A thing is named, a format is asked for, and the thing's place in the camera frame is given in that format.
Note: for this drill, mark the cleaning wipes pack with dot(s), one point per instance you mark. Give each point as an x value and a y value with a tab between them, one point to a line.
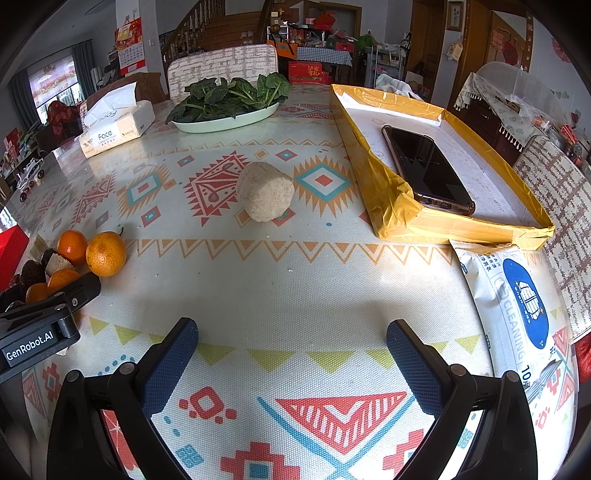
524	321

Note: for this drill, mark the white oval plate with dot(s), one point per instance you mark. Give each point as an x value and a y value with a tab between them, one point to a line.
227	123

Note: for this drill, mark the yellow taped cardboard tray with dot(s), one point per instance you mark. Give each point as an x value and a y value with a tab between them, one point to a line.
507	212

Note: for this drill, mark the red shallow box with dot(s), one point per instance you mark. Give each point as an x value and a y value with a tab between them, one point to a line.
13	243

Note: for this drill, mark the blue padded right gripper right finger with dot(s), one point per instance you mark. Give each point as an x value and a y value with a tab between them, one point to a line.
504	445

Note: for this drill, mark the green leafy vegetables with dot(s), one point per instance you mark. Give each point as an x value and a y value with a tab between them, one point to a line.
214	99

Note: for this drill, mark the small orange tangerine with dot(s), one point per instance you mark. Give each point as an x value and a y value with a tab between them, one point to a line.
72	246

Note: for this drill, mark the white root piece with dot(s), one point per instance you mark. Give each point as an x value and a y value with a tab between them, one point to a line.
57	263

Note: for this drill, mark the black smartphone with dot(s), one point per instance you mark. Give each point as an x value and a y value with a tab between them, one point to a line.
421	163

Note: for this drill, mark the red wall calendar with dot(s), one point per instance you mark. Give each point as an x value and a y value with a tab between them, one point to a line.
129	46

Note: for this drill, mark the white tissue box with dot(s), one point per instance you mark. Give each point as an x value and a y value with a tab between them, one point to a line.
117	118

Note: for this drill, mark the large orange tangerine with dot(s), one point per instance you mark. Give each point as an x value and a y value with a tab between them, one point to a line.
106	254

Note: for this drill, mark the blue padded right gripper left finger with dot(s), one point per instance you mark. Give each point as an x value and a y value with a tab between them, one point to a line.
80	445

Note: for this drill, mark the patterned chair back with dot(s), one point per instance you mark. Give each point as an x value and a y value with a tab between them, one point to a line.
246	61

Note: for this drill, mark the orange tangerine in box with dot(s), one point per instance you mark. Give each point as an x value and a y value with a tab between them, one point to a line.
62	278

